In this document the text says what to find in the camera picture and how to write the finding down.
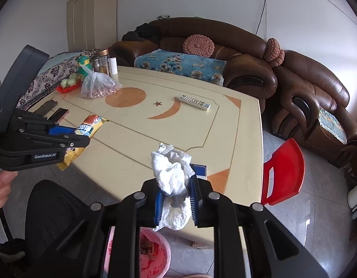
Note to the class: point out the white cup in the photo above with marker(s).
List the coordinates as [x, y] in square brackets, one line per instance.
[113, 66]

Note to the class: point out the brown leather armchair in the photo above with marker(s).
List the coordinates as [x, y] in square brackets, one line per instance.
[309, 106]

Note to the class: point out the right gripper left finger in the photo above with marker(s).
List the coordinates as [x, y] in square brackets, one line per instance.
[158, 207]

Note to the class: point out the black phone pink case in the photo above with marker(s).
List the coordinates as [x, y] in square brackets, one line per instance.
[58, 115]

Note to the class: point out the patterned bed cover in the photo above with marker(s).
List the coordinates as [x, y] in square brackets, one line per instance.
[57, 68]

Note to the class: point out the pink cushion on armrest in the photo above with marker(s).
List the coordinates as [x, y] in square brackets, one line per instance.
[274, 55]

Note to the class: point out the cream dining table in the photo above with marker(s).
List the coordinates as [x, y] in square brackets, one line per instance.
[145, 112]

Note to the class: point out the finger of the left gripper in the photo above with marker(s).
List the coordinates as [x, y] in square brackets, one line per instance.
[58, 130]

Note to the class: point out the cream wooden cabinet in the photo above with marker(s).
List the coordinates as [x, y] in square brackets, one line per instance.
[91, 24]

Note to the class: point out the blue floral sofa blanket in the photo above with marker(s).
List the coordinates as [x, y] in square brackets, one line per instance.
[196, 67]

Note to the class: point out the white plastic bag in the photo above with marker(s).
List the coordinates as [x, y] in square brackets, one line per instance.
[172, 171]

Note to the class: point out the person left hand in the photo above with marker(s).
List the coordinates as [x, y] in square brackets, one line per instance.
[6, 179]

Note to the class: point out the glass jar with lid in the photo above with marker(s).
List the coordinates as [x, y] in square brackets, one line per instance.
[101, 62]

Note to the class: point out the white remote control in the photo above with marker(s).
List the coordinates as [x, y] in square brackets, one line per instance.
[194, 102]

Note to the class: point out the yellow snack wrapper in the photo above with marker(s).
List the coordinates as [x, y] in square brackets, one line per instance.
[81, 139]

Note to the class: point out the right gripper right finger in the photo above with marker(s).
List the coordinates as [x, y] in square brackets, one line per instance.
[194, 198]

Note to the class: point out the pink round cushion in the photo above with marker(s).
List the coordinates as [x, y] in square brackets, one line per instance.
[199, 45]

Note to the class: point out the red fruit tray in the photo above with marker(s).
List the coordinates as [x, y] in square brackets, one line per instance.
[70, 83]

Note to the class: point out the blue and white medicine box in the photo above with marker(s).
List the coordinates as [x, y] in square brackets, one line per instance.
[200, 170]

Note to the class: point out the pink trash bin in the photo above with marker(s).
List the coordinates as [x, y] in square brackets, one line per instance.
[154, 253]

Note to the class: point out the red plastic stool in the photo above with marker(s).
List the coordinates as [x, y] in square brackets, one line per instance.
[283, 174]

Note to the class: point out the dark phone on table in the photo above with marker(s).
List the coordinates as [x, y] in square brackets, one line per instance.
[46, 107]

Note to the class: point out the clear bag of peanuts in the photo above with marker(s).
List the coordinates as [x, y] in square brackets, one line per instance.
[97, 85]

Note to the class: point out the black office chair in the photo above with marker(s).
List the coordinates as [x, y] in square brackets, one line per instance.
[51, 209]

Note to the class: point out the brown leather sofa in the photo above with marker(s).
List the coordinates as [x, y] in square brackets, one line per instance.
[248, 58]

